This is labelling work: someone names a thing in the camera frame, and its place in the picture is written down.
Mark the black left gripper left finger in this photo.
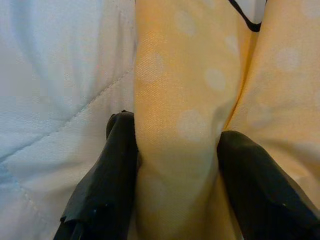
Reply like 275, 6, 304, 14
52, 109, 140, 240

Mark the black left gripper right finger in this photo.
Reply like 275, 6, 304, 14
216, 129, 320, 240

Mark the yellow egg cartoon quilt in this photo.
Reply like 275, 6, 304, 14
133, 0, 320, 240

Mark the white quilted bed sheet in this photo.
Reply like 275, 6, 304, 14
0, 0, 138, 240

